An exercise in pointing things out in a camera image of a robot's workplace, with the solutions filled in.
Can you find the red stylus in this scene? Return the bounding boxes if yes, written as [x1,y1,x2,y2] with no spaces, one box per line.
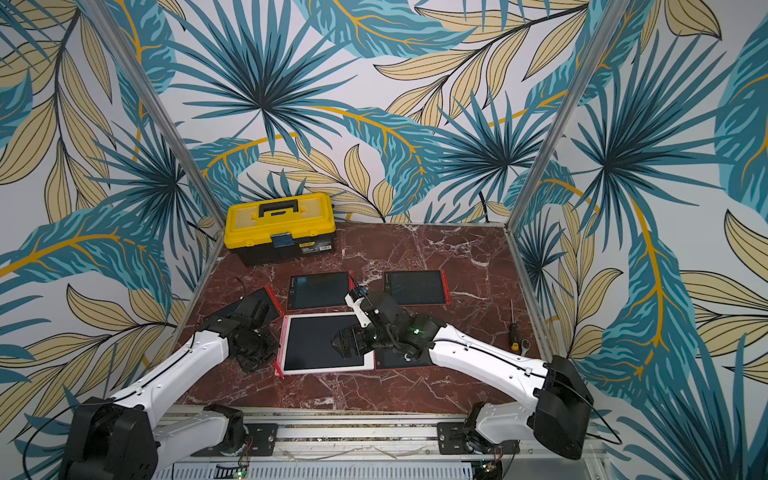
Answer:
[440,270,451,305]

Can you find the red stylus angled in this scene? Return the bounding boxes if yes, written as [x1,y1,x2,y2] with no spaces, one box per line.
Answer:
[272,360,285,379]

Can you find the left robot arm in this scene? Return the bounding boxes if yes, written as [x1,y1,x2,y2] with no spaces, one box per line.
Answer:
[59,299,278,479]

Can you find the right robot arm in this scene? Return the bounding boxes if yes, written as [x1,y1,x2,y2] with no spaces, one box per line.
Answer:
[332,290,594,460]

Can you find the red tablet right front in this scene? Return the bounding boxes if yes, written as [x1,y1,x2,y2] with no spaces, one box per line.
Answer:
[375,350,433,370]

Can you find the red tablet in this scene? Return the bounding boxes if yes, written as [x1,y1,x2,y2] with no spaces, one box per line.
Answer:
[207,286,283,329]
[384,270,445,306]
[287,272,352,311]
[375,350,433,370]

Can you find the large pink writing tablet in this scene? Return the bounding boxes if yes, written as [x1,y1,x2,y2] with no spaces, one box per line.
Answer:
[277,312,375,377]

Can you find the red tablet far left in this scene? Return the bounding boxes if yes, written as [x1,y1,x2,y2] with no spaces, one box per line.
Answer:
[207,286,283,329]

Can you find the red tablet centre back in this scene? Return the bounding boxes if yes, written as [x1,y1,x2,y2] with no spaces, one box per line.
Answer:
[287,272,352,311]

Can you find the red tablet right back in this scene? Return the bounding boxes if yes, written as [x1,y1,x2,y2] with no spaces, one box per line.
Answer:
[384,270,445,306]

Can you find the yellow black toolbox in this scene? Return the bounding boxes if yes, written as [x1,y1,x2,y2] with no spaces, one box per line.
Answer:
[224,193,336,266]

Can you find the black yellow screwdriver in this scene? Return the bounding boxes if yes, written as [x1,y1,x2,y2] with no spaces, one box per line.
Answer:
[509,300,521,354]

